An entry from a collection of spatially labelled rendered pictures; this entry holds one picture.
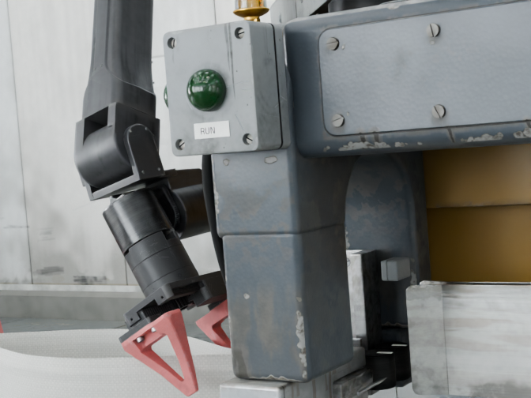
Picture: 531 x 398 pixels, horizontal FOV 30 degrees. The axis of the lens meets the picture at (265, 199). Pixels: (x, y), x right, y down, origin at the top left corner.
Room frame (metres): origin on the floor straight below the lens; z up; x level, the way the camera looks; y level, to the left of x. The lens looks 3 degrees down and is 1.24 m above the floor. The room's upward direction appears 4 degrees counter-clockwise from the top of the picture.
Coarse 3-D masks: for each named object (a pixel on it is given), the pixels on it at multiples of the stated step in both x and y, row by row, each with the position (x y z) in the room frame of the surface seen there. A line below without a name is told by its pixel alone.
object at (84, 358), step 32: (0, 352) 1.05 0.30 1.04; (32, 352) 1.14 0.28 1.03; (64, 352) 1.13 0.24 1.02; (96, 352) 1.12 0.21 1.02; (160, 352) 1.08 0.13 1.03; (192, 352) 1.03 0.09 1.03; (224, 352) 0.96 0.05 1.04; (0, 384) 1.06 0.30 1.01; (32, 384) 1.00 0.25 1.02; (64, 384) 0.97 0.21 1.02; (96, 384) 0.96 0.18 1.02; (128, 384) 0.95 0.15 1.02; (160, 384) 0.94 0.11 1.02
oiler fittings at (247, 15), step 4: (244, 8) 0.76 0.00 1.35; (248, 8) 0.76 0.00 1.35; (252, 8) 0.76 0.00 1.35; (256, 8) 0.76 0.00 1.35; (260, 8) 0.77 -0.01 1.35; (264, 8) 0.77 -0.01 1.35; (268, 8) 0.77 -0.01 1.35; (236, 12) 0.77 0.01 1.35; (240, 12) 0.77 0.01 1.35; (244, 12) 0.77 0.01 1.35; (248, 12) 0.77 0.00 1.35; (252, 12) 0.77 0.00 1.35; (256, 12) 0.77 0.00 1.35; (260, 12) 0.77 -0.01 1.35; (264, 12) 0.77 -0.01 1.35; (240, 16) 0.77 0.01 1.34; (244, 16) 0.77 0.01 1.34; (248, 16) 0.77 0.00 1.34; (252, 16) 0.77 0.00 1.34; (256, 16) 0.77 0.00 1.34; (260, 16) 0.78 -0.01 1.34; (248, 20) 0.78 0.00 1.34; (252, 20) 0.78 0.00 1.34; (256, 20) 0.77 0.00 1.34
